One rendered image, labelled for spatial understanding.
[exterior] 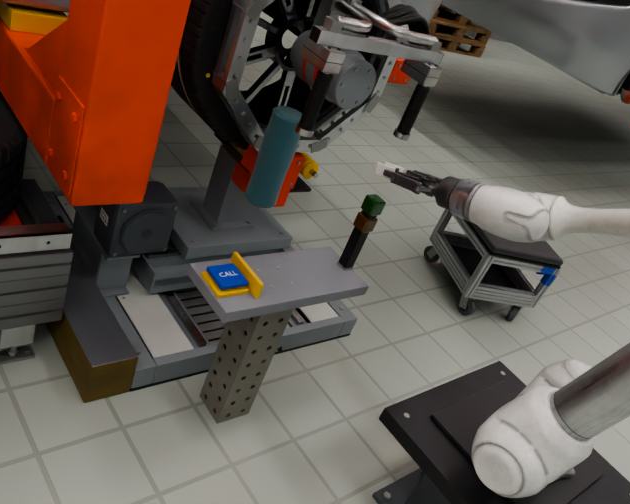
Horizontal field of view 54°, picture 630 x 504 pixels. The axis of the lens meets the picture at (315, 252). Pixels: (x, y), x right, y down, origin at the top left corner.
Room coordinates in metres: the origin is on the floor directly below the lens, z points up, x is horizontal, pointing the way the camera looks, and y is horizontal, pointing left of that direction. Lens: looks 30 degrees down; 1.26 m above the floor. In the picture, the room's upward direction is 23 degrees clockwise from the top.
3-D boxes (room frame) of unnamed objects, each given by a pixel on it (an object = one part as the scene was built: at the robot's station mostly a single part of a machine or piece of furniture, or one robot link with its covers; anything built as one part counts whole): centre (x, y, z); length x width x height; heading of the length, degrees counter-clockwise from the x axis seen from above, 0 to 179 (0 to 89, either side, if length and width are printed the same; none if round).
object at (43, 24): (1.48, 0.89, 0.71); 0.14 x 0.14 x 0.05; 49
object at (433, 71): (1.63, -0.07, 0.93); 0.09 x 0.05 x 0.05; 49
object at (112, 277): (1.49, 0.59, 0.26); 0.42 x 0.18 x 0.35; 49
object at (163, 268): (1.70, 0.37, 0.13); 0.50 x 0.36 x 0.10; 139
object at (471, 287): (2.39, -0.69, 0.17); 0.43 x 0.36 x 0.34; 25
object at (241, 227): (1.75, 0.33, 0.32); 0.40 x 0.30 x 0.28; 139
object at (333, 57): (1.38, 0.16, 0.93); 0.09 x 0.05 x 0.05; 49
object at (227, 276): (1.10, 0.15, 0.47); 0.07 x 0.07 x 0.02; 49
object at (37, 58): (1.37, 0.76, 0.69); 0.52 x 0.17 x 0.35; 49
